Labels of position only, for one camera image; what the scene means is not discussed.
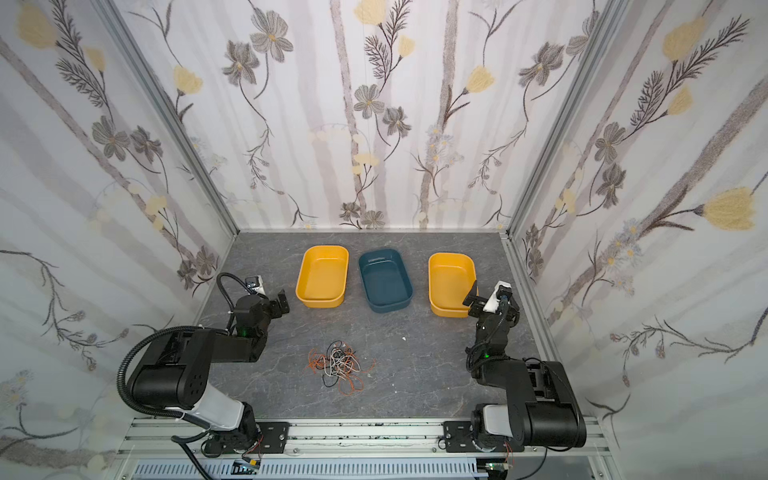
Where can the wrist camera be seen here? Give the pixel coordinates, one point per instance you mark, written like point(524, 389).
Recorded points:
point(500, 299)
point(255, 285)

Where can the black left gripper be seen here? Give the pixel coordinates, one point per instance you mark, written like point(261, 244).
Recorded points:
point(278, 303)

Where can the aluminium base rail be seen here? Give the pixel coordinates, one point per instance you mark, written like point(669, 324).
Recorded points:
point(406, 448)

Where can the right yellow plastic tray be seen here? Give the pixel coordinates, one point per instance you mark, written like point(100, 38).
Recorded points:
point(452, 276)

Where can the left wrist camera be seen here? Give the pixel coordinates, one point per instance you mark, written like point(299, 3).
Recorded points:
point(255, 285)

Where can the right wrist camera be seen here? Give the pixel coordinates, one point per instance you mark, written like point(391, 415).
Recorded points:
point(500, 299)

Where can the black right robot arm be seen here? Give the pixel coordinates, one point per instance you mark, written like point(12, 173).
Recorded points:
point(540, 408)

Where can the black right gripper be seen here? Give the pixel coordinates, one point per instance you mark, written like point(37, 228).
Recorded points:
point(480, 302)

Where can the left yellow plastic tray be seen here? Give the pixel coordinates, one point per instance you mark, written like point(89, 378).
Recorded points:
point(323, 276)

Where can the yellow plastic tray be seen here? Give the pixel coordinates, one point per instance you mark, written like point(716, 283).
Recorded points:
point(452, 276)
point(323, 276)

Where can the teal plastic tray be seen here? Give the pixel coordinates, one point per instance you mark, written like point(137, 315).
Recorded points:
point(386, 283)

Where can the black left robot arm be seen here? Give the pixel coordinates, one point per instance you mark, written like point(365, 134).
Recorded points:
point(166, 374)

